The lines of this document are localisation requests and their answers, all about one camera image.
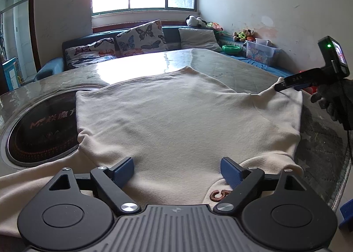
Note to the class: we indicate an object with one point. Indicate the brown monkey plush toy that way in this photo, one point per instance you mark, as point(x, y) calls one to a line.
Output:
point(244, 35)

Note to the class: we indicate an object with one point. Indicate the clear plastic storage box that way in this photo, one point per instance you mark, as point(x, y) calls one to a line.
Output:
point(260, 53)

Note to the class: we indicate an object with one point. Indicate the blue sofa cover cloth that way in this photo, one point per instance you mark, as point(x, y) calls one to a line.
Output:
point(256, 64)

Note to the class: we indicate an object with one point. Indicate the plain grey pillow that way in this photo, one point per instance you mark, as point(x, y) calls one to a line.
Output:
point(198, 39)

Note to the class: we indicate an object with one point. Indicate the blue corner sofa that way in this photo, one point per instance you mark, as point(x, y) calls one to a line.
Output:
point(171, 35)

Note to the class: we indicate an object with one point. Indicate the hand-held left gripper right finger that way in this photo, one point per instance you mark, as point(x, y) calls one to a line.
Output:
point(231, 171)

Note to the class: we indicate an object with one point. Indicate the round built-in induction cooktop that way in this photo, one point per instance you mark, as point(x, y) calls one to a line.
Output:
point(41, 130)

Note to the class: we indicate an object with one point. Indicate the green plastic bowl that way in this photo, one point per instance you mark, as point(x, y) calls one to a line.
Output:
point(231, 49)

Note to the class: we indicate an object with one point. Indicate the person's right hand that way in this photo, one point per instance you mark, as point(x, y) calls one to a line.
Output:
point(335, 103)

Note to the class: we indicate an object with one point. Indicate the long butterfly print pillow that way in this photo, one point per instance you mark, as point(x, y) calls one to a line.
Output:
point(88, 53)

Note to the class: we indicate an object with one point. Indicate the panda plush toy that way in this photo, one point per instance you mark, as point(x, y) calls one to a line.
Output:
point(195, 21)

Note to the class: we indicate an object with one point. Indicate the light blue cabinet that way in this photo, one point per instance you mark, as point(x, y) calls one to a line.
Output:
point(11, 74)

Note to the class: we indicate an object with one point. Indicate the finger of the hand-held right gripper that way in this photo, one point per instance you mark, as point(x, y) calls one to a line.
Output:
point(291, 82)

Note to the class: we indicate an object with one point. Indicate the cream sweater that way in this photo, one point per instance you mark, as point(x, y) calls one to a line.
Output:
point(179, 119)

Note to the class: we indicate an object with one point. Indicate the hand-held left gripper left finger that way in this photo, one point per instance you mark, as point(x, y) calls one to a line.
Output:
point(123, 171)

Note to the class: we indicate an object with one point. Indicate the brown door frame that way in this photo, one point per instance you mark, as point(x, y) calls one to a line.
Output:
point(32, 20)

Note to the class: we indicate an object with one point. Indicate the large butterfly print pillow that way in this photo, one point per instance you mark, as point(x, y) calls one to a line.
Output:
point(143, 37)

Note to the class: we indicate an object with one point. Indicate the orange plush toy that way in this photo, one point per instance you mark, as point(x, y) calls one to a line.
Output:
point(215, 26)

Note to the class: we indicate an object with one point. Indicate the blue plastic object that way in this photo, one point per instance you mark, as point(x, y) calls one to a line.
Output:
point(347, 213)

